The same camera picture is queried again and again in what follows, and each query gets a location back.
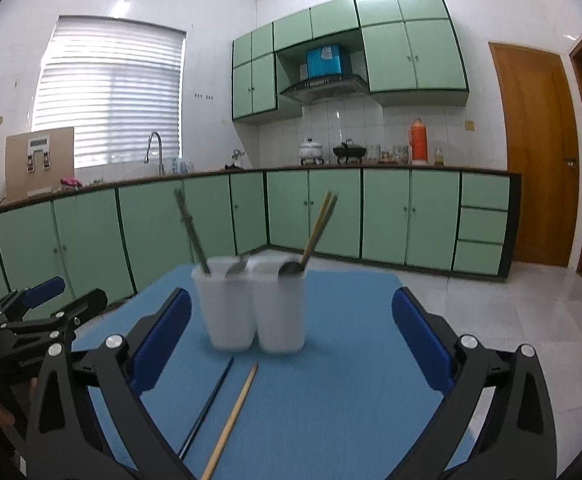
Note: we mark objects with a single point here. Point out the black range hood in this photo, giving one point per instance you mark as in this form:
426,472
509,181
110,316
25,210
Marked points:
328,87

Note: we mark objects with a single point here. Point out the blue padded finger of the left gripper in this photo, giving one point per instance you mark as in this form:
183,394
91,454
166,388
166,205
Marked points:
43,290

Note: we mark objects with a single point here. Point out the blue tablecloth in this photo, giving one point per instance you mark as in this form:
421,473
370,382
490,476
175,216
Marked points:
349,405

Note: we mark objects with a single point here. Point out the black chopstick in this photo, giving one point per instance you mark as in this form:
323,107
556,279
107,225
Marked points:
223,438
194,431

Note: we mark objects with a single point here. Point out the wooden door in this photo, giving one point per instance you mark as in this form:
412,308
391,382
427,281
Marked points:
543,121

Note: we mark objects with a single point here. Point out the orange thermos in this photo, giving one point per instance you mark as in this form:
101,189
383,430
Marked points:
418,141

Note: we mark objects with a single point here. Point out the white plastic utensil holder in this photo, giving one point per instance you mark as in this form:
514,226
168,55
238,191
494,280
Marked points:
257,304

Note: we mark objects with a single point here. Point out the cardboard box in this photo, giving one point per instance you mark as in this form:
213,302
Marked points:
37,162

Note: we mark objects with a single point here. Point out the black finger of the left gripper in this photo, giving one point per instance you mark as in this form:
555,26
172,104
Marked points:
61,325

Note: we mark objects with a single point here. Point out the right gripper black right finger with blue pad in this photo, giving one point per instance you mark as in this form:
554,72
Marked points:
518,437

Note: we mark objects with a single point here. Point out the window blind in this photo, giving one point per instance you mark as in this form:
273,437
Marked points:
118,83

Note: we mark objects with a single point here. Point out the green upper cabinets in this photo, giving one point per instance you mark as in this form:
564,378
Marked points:
407,51

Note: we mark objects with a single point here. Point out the green lower kitchen cabinets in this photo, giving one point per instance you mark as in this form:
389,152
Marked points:
123,236

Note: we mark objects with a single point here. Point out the blue box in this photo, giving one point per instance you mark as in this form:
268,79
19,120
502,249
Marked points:
326,61

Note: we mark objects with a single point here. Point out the light wooden chopstick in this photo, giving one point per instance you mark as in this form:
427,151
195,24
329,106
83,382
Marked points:
319,221
326,218

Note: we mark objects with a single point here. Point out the silver metal spoon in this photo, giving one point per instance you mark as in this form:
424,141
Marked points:
239,266

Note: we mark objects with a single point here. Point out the black plastic spoon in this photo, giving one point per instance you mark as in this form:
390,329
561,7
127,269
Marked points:
291,267

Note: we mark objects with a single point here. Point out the person's hand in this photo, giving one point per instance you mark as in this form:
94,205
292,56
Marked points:
23,395

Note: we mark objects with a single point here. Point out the black wok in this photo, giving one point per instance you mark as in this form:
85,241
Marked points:
349,152

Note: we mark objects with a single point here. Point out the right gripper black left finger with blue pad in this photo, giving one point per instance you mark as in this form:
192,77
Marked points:
64,436

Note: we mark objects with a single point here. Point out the white cooking pot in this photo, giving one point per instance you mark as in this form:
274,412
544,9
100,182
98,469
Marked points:
311,153

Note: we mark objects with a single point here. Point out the glass jar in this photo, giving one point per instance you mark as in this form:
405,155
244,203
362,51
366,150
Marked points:
438,157

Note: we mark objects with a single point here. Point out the thin grey metal chopstick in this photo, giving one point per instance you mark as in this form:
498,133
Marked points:
188,232

